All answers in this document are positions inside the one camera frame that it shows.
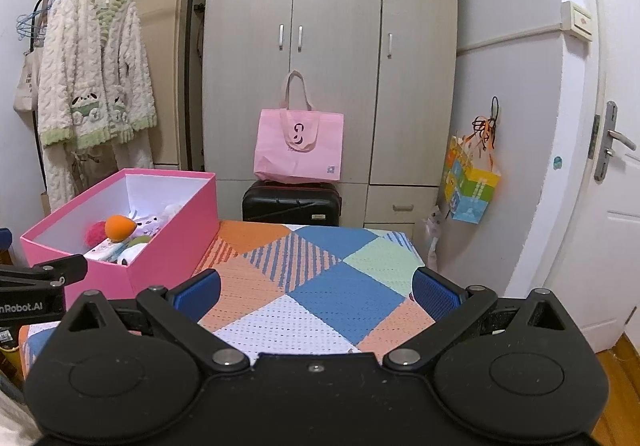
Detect pink strawberry plush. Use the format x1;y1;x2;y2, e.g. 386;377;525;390
85;220;108;247

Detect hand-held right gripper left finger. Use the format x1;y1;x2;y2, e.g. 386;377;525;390
65;269;251;374

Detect white tissue pack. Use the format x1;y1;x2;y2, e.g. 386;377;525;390
84;239;130;263

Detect black suitcase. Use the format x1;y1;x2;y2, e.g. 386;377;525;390
242;180;343;227

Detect beige wooden board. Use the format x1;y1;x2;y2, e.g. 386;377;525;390
82;0;211;172

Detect pink tote bag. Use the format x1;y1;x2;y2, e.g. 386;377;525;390
253;70;345;183

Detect pink storage box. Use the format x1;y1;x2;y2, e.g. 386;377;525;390
20;169;220;299

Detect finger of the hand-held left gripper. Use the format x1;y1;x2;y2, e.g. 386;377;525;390
0;253;88;290

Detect patchwork blanket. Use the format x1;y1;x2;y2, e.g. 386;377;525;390
17;220;436;377

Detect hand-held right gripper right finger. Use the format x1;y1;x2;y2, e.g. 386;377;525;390
382;267;573;372

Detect canvas tote bag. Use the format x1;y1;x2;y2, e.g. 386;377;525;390
12;44;43;114

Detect colourful gift bag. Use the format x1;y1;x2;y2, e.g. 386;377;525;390
441;113;502;225

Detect white plastic bag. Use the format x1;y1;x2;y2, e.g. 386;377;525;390
424;205;443;267

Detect white door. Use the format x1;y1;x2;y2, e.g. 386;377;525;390
545;0;640;354

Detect blue wire hangers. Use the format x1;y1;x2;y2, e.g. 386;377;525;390
16;9;48;40

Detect beige wall switch box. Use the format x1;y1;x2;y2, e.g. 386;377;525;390
560;0;595;41

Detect metal door handle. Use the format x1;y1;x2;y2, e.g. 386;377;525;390
595;101;638;183

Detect orange plush fruit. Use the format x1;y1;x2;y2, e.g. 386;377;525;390
104;215;132;243

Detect cream fleece robe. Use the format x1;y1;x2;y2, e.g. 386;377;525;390
37;0;157;212

